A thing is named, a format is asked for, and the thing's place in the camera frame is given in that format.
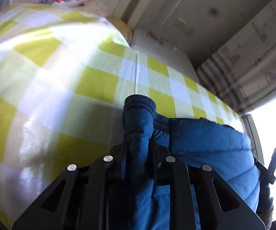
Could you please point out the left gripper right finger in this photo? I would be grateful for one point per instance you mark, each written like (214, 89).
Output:
(199, 193)

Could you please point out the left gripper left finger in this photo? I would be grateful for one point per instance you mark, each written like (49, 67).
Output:
(77, 199)

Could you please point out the blue quilted down jacket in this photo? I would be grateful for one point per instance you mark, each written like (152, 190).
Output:
(196, 142)

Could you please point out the printed striped curtain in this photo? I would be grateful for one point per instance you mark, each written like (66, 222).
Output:
(242, 72)

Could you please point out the yellow checked bed sheet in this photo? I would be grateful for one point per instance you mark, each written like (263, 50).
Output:
(64, 77)

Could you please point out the white bedside table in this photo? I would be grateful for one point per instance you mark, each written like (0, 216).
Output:
(166, 53)

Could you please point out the yellow pillow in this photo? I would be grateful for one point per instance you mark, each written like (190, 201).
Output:
(123, 28)

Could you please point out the white desk lamp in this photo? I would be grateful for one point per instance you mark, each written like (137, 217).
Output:
(161, 18)

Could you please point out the wall socket plate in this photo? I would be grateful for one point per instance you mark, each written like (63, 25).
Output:
(183, 26)

